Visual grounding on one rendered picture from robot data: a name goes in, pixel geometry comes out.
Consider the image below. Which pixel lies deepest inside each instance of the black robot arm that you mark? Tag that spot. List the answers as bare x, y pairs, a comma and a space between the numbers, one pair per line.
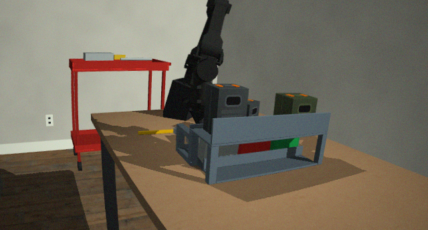
209, 52

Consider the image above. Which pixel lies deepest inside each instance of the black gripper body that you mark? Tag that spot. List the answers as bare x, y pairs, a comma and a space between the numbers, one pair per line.
198, 101

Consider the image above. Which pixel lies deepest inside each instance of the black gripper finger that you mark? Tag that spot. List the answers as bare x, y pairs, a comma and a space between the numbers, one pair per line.
194, 116
200, 117

